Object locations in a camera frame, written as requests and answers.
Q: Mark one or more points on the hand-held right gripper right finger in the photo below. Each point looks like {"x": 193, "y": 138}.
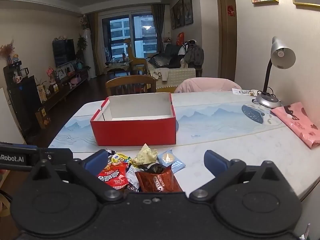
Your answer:
{"x": 215, "y": 162}

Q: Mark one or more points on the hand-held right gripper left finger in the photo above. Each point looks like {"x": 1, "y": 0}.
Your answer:
{"x": 93, "y": 159}

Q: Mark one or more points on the yellow cartoon jelly pouch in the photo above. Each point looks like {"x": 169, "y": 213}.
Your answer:
{"x": 117, "y": 158}

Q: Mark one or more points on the red snack packet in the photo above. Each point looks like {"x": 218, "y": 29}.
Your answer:
{"x": 112, "y": 176}

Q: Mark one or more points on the white blue snack packet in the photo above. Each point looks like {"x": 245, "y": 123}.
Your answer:
{"x": 132, "y": 176}

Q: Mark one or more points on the light blue snack packet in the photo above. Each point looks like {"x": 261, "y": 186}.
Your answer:
{"x": 170, "y": 160}

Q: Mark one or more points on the red cardboard box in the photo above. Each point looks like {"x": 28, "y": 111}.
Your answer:
{"x": 132, "y": 132}

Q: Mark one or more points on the dark brown snack packet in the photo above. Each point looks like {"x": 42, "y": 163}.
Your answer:
{"x": 131, "y": 188}

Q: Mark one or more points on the pale yellow snack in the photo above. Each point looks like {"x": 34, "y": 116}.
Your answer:
{"x": 145, "y": 155}

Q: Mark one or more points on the mountain print table mat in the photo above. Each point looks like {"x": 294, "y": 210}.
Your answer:
{"x": 212, "y": 125}

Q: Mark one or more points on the white cabinet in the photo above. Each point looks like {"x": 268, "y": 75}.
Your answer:
{"x": 10, "y": 120}

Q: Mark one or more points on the brown yellow gift box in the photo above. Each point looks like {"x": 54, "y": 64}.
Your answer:
{"x": 43, "y": 118}

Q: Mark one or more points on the black drinks machine cabinet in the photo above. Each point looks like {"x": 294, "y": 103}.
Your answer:
{"x": 22, "y": 97}

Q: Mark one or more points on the cream paper bag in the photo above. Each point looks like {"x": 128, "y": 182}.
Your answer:
{"x": 41, "y": 93}

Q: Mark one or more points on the dark television cabinet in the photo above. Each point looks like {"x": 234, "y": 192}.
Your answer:
{"x": 65, "y": 90}

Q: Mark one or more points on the white paper packet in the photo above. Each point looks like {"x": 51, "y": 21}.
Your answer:
{"x": 243, "y": 91}

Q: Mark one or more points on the pink jacket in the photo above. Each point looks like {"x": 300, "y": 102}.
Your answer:
{"x": 207, "y": 85}

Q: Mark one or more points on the pink toy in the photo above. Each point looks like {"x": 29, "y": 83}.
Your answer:
{"x": 75, "y": 80}

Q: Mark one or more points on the wooden chair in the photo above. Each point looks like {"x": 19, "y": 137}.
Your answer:
{"x": 130, "y": 81}

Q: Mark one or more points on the pink flower bouquet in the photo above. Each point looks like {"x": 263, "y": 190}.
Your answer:
{"x": 51, "y": 73}

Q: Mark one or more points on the cream lace sofa cover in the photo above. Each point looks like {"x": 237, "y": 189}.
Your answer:
{"x": 177, "y": 77}

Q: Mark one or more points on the pink printed bag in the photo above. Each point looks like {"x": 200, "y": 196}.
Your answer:
{"x": 300, "y": 125}

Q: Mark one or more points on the wooden coffee table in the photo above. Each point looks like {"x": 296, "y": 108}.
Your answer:
{"x": 117, "y": 66}

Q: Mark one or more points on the white standing air conditioner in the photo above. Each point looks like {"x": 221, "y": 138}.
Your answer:
{"x": 88, "y": 55}

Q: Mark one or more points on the yellow wooden armchair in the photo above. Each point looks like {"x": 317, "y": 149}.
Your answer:
{"x": 136, "y": 62}

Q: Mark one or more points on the dried flower bouquet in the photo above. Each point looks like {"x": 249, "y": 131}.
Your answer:
{"x": 6, "y": 50}

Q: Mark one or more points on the grey coat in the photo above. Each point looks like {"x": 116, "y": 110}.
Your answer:
{"x": 195, "y": 53}

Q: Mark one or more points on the television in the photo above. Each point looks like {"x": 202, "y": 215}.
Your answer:
{"x": 63, "y": 52}

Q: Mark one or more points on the green potted plant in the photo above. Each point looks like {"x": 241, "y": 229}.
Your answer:
{"x": 81, "y": 45}

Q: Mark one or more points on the dark sofa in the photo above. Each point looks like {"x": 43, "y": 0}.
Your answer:
{"x": 170, "y": 55}

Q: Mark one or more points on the grey curtain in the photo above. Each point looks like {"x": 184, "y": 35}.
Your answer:
{"x": 94, "y": 42}
{"x": 158, "y": 27}

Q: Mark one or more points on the wooden door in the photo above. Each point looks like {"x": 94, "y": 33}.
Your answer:
{"x": 227, "y": 42}

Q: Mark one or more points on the large window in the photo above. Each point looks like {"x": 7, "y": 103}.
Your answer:
{"x": 125, "y": 37}

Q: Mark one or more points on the grey desk lamp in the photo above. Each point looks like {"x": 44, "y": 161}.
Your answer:
{"x": 282, "y": 55}

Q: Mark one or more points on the red bag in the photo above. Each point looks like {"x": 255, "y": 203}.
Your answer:
{"x": 180, "y": 38}

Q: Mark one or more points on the dark framed picture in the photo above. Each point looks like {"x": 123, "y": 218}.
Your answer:
{"x": 179, "y": 12}
{"x": 188, "y": 7}
{"x": 172, "y": 17}

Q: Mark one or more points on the red door ornament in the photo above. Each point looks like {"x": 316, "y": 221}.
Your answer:
{"x": 231, "y": 10}

